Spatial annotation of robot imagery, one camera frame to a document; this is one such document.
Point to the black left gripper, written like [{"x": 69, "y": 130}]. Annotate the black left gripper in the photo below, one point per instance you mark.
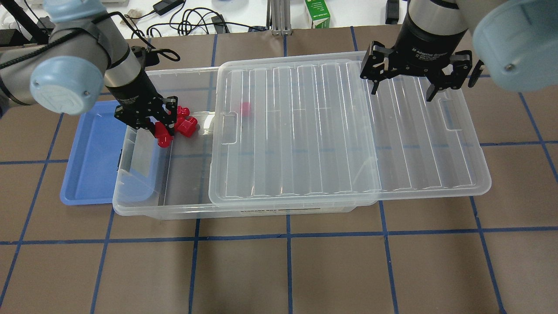
[{"x": 132, "y": 93}]

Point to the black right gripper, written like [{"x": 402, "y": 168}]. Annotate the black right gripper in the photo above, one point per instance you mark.
[{"x": 429, "y": 46}]

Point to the red block from tray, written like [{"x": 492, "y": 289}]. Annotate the red block from tray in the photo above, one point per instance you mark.
[{"x": 162, "y": 135}]

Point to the clear plastic box lid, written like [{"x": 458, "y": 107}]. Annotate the clear plastic box lid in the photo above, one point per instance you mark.
[{"x": 423, "y": 149}]

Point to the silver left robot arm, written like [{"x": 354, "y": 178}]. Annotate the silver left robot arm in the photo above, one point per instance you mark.
[{"x": 86, "y": 53}]

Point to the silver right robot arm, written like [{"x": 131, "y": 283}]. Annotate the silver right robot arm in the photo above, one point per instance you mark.
[{"x": 515, "y": 40}]

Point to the clear plastic storage box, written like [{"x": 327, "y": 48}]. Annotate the clear plastic storage box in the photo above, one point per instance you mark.
[{"x": 174, "y": 165}]

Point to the blue plastic tray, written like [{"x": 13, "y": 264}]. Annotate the blue plastic tray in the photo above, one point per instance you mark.
[{"x": 91, "y": 172}]

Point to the red block under lid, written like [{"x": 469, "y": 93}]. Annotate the red block under lid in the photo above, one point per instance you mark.
[{"x": 245, "y": 109}]

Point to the black power adapter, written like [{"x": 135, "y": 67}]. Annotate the black power adapter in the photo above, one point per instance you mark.
[
  {"x": 220, "y": 25},
  {"x": 163, "y": 7}
]

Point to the green white carton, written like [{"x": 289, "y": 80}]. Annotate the green white carton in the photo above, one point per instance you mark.
[{"x": 317, "y": 14}]

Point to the aluminium frame post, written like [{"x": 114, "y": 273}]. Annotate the aluminium frame post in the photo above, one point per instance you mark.
[{"x": 279, "y": 17}]

